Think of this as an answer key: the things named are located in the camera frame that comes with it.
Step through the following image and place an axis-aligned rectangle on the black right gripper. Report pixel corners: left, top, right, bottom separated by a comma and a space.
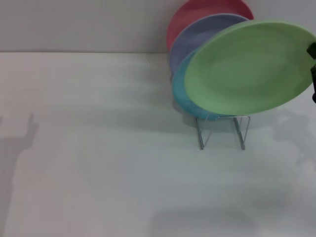
306, 41, 316, 103

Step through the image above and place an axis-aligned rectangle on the green round plate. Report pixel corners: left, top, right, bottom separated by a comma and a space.
184, 19, 316, 117

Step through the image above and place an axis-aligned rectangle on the purple round plate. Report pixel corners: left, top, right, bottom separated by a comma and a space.
169, 13, 250, 75

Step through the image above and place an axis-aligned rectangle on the pink round plate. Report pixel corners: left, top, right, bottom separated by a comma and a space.
166, 0, 254, 51

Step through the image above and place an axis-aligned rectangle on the teal round plate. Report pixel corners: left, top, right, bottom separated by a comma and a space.
172, 46, 223, 121

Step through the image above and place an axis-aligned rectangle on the metal wire plate rack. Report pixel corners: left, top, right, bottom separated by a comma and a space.
195, 115, 252, 151

